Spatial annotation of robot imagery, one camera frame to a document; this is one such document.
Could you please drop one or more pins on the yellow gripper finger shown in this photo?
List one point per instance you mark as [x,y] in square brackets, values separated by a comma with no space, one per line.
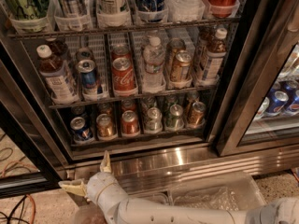
[76,187]
[105,165]

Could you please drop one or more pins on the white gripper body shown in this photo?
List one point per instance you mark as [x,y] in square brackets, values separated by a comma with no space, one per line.
[95,186]

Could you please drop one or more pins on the blue pepsi can front bottom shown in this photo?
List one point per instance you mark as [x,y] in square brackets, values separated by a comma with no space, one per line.
[81,130]

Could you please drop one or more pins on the gold can front bottom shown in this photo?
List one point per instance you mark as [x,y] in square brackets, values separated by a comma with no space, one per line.
[105,127]

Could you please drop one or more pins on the gold can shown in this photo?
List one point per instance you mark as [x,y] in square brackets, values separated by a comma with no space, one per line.
[105,108]
[181,66]
[105,127]
[173,46]

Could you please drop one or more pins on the steel fridge bottom grille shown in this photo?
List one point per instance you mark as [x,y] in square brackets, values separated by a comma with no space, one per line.
[148,171]

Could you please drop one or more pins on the red coke can front bottom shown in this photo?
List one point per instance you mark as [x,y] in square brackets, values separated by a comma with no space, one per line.
[129,123]

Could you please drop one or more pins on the red coke can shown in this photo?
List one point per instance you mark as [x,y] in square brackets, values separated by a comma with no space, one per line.
[129,123]
[127,105]

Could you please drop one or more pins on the gold can rear bottom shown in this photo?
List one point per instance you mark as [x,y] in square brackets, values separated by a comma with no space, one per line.
[105,108]

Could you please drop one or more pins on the blue pepsi can rear bottom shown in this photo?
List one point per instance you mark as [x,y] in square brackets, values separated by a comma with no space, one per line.
[79,111]

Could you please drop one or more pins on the silver green can front bottom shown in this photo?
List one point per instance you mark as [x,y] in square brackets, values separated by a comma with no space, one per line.
[153,120]

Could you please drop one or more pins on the silver green can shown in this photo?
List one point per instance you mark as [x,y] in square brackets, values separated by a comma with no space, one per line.
[147,103]
[153,120]

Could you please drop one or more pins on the red coke can rear bottom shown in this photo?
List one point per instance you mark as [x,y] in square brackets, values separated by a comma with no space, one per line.
[127,105]

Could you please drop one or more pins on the silver green can rear bottom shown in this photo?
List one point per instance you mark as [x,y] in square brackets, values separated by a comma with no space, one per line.
[147,103]

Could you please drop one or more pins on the red coca-cola can middle front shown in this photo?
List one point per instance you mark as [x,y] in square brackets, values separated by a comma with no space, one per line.
[123,77]

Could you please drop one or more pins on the blue pepsi can middle shelf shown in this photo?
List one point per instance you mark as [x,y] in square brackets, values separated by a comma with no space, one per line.
[90,81]

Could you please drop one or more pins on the bronze can front bottom right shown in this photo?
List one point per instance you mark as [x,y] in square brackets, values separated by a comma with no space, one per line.
[196,115]

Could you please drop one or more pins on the bronze can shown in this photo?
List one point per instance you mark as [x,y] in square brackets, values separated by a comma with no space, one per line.
[191,97]
[196,115]

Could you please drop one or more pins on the bronze can rear bottom right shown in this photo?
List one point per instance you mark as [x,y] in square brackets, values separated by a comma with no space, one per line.
[191,97]

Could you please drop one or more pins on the rear pepsi can middle shelf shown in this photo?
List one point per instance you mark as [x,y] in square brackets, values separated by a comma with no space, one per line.
[84,54]

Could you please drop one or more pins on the red coca-cola can middle rear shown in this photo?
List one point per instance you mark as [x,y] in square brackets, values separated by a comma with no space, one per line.
[121,50]

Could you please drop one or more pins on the clear water bottle middle shelf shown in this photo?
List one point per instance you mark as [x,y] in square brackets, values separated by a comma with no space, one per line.
[154,56]

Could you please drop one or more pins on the clear water bottle shelf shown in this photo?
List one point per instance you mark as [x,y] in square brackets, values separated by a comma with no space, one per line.
[185,10]
[154,56]

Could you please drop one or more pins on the gold can middle front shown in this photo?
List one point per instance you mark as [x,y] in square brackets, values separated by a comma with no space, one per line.
[181,66]

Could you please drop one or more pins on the gold can middle rear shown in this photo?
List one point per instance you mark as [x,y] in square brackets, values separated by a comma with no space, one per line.
[173,46]

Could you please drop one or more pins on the silver can top shelf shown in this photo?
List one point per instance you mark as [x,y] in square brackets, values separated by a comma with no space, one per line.
[72,8]

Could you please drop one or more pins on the clear water bottle top shelf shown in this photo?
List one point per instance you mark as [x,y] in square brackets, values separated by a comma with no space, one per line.
[185,10]

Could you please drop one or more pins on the green bottle top shelf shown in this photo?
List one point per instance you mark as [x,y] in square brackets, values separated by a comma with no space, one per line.
[30,16]

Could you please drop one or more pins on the pepsi cans behind right door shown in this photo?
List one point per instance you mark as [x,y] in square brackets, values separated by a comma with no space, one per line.
[280,100]

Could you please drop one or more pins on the left clear plastic bin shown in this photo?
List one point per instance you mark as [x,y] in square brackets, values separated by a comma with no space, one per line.
[91,214]

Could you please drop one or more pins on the clear plastic bin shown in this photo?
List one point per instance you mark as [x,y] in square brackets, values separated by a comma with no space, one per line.
[91,214]
[233,192]

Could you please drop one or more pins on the tea bottle front left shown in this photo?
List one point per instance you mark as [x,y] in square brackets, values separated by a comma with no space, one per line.
[57,75]

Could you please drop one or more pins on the tea bottle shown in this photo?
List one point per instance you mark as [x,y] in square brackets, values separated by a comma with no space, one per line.
[57,75]
[59,47]
[213,55]
[205,36]

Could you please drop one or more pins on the tea bottle rear left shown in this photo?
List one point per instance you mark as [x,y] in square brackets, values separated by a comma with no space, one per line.
[59,47]

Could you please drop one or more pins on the right clear plastic bin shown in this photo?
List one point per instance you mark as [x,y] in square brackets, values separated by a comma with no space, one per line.
[233,192]

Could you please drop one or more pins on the tea bottle front right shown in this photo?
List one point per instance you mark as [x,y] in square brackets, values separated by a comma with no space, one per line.
[213,55]

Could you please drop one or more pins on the tea bottle rear right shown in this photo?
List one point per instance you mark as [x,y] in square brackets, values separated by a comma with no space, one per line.
[205,36]

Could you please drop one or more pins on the right fridge door frame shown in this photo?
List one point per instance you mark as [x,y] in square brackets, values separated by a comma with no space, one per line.
[255,123]

